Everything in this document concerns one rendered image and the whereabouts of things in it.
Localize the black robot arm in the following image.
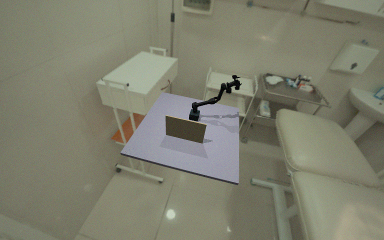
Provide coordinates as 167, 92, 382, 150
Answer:
192, 79, 240, 114

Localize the brown wooden board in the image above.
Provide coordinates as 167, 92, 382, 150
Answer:
165, 115, 207, 144

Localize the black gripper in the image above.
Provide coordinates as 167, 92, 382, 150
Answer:
231, 75, 242, 90

